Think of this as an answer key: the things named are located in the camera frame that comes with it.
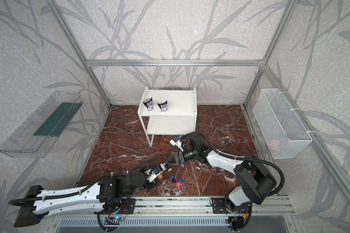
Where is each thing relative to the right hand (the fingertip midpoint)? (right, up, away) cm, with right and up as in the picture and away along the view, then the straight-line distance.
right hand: (169, 159), depth 75 cm
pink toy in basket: (+54, +8, -1) cm, 55 cm away
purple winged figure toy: (+7, -7, +11) cm, 14 cm away
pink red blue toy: (+4, -14, +6) cm, 16 cm away
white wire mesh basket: (+50, +16, -13) cm, 55 cm away
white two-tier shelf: (0, +25, -3) cm, 25 cm away
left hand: (-3, -4, -1) cm, 5 cm away
